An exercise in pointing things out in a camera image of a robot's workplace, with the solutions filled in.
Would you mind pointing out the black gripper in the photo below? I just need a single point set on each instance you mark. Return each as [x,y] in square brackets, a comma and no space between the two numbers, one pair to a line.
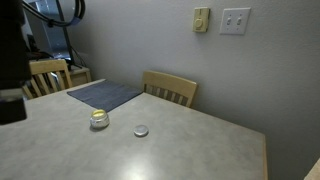
[11,50]

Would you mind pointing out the round silver jar lid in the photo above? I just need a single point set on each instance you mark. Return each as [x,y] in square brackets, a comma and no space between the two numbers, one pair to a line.
[141,130]

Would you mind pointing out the dark monitor screen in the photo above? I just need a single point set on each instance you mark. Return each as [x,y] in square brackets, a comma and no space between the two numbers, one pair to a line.
[46,36]

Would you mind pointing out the wooden chair with green cushion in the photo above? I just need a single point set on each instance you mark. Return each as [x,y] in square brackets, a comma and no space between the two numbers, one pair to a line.
[46,66]

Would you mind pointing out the small wooden side table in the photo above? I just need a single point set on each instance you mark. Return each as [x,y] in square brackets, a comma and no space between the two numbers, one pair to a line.
[80,76]

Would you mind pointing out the blue-grey cloth placemat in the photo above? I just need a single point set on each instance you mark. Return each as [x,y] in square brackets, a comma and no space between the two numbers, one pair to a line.
[105,94]

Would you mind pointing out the glass jar with yellow candle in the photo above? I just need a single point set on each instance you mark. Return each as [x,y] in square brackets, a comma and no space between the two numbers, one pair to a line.
[99,120]

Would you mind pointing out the wooden chair with slatted back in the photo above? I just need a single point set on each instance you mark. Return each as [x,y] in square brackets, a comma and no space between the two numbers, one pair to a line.
[170,85]

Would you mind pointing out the beige wooden furniture corner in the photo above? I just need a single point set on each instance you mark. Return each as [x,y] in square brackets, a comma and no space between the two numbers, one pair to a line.
[315,171]

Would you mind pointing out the beige wall thermostat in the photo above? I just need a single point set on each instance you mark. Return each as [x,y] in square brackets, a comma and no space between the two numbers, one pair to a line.
[201,20]

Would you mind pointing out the white double light switch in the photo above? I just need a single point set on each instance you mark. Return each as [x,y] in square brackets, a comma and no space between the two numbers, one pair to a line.
[235,21]

